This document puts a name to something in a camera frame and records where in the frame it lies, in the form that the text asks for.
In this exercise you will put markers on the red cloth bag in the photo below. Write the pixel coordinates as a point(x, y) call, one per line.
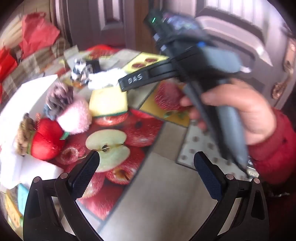
point(38, 32)

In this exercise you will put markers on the pink plush ball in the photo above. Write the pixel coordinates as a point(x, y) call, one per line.
point(75, 115)

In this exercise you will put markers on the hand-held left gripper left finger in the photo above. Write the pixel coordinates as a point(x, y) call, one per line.
point(85, 172)

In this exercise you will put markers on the person's right hand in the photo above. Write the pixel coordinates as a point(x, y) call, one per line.
point(254, 111)

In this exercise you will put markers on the person's right forearm red sleeve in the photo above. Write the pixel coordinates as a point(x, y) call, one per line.
point(275, 153)

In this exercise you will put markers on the red glossy shopping bag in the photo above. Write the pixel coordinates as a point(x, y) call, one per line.
point(8, 64)

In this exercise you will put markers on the red plush apple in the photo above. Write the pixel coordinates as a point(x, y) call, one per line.
point(46, 139)

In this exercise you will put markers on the white dark-patterned cloth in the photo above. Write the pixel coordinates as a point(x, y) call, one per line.
point(79, 70)

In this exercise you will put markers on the small white carton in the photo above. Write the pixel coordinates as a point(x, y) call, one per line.
point(71, 53)

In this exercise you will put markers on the grey purple scrunchie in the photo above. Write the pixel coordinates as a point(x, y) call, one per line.
point(59, 97)

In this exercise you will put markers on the white fluffy cloth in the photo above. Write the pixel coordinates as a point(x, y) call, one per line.
point(105, 78)

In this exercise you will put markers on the brown panelled door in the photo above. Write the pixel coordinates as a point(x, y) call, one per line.
point(106, 20)

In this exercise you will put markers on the brown scrunchie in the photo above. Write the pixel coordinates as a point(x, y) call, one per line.
point(24, 136)

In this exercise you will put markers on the plaid blanket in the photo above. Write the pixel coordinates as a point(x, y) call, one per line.
point(27, 69)

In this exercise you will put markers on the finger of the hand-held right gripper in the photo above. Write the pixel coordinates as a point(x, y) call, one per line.
point(138, 80)

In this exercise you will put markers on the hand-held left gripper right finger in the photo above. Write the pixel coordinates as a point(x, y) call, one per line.
point(208, 177)

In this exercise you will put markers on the black box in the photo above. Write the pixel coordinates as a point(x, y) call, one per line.
point(95, 66)

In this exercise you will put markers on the yellow carton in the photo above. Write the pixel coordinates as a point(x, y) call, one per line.
point(12, 206)

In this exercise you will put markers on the yellow green sponge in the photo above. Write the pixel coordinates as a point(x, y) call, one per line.
point(107, 102)

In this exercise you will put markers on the red printed packet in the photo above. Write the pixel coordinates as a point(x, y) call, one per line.
point(101, 51)

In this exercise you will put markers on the white foam sponge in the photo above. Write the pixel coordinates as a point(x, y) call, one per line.
point(39, 170)

